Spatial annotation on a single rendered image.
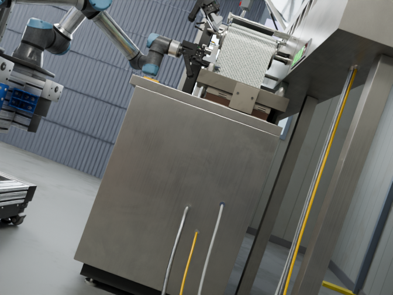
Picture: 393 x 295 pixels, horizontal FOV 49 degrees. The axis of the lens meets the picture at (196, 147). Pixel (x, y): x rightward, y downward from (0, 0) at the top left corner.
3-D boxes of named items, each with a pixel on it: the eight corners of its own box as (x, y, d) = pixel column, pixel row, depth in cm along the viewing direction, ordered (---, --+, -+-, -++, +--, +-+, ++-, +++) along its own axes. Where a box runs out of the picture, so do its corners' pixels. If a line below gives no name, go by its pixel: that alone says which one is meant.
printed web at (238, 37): (201, 112, 244) (231, 27, 244) (240, 126, 243) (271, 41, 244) (200, 104, 205) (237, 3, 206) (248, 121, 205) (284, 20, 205)
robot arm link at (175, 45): (167, 52, 202) (168, 57, 210) (176, 56, 202) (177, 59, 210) (172, 37, 202) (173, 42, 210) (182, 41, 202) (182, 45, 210)
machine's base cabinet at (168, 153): (144, 207, 431) (173, 125, 432) (205, 229, 430) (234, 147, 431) (62, 281, 179) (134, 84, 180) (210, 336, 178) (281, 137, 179)
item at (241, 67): (209, 82, 206) (222, 45, 206) (255, 98, 205) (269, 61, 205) (209, 81, 205) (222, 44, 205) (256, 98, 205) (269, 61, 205)
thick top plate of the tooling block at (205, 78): (196, 86, 202) (201, 74, 202) (278, 116, 201) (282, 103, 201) (196, 81, 186) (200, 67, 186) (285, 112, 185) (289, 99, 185)
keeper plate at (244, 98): (228, 107, 185) (236, 82, 185) (250, 115, 185) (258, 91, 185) (228, 106, 183) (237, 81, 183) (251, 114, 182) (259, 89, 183)
